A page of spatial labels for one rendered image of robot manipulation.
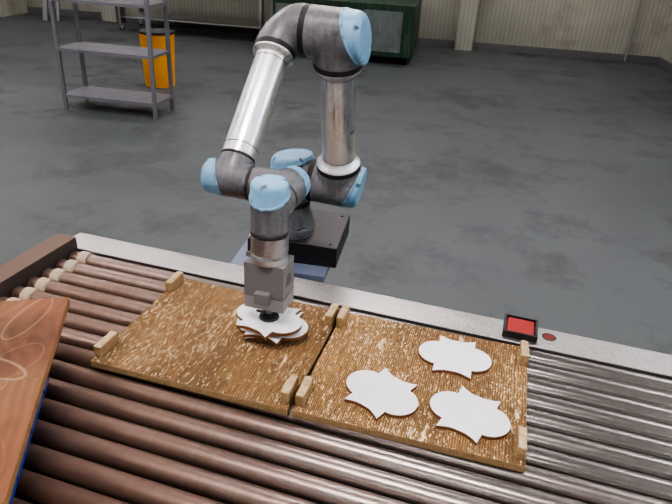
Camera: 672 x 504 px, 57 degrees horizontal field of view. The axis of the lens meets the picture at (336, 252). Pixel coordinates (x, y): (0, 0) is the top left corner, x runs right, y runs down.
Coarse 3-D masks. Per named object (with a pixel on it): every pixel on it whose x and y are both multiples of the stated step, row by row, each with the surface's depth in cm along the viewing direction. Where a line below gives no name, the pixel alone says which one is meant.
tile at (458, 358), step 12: (420, 348) 128; (432, 348) 129; (444, 348) 129; (456, 348) 129; (468, 348) 129; (432, 360) 125; (444, 360) 125; (456, 360) 125; (468, 360) 126; (480, 360) 126; (432, 372) 122; (444, 372) 123; (456, 372) 122; (468, 372) 122; (480, 372) 123
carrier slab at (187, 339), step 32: (192, 288) 146; (224, 288) 147; (160, 320) 134; (192, 320) 135; (224, 320) 135; (320, 320) 137; (128, 352) 123; (160, 352) 124; (192, 352) 125; (224, 352) 125; (256, 352) 126; (288, 352) 126; (320, 352) 129; (192, 384) 116; (224, 384) 116; (256, 384) 117
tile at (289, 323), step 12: (240, 312) 130; (252, 312) 131; (288, 312) 131; (240, 324) 127; (252, 324) 127; (264, 324) 127; (276, 324) 127; (288, 324) 127; (300, 324) 128; (264, 336) 123
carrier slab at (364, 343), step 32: (352, 320) 138; (384, 320) 139; (352, 352) 127; (384, 352) 128; (416, 352) 128; (512, 352) 130; (320, 384) 118; (416, 384) 119; (448, 384) 120; (480, 384) 120; (512, 384) 121; (320, 416) 110; (352, 416) 110; (384, 416) 111; (416, 416) 111; (512, 416) 113; (448, 448) 105; (480, 448) 105; (512, 448) 105
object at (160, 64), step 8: (144, 32) 686; (152, 32) 687; (160, 32) 690; (144, 40) 691; (152, 40) 688; (160, 40) 690; (160, 48) 694; (144, 64) 708; (160, 64) 702; (144, 72) 715; (160, 72) 707; (160, 80) 711
